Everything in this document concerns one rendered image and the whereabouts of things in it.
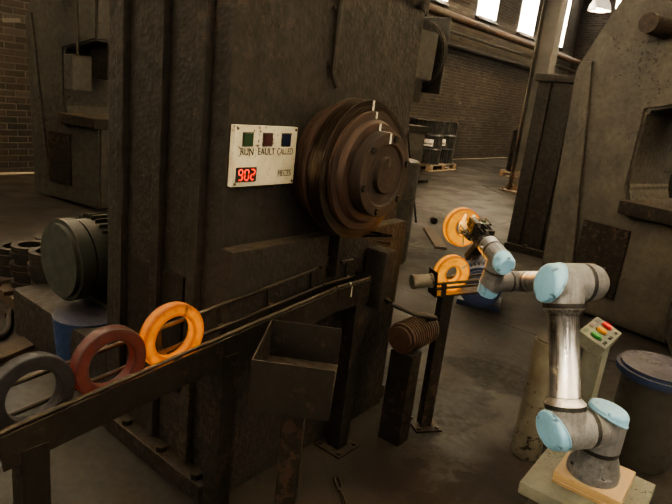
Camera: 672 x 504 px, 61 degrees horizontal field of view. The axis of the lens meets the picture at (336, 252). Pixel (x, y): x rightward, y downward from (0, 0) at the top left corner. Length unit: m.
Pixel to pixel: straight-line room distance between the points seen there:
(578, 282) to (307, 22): 1.12
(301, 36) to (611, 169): 2.95
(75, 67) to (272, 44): 4.11
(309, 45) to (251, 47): 0.24
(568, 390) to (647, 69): 2.93
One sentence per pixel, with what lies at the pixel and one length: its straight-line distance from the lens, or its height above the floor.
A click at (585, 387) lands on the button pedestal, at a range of 2.45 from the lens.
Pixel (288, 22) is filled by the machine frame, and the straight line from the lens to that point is 1.84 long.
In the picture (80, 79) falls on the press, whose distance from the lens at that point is 5.82.
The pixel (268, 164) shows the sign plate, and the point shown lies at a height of 1.12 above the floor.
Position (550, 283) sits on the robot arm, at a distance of 1.75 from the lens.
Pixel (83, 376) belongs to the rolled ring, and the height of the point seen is 0.66.
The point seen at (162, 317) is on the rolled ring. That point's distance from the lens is 1.54.
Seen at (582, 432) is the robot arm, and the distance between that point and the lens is 1.82.
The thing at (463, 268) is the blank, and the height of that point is 0.73.
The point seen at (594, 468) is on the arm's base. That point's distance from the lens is 1.94.
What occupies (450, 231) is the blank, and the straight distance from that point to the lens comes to 2.28.
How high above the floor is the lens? 1.36
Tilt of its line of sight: 15 degrees down
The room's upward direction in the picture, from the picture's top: 7 degrees clockwise
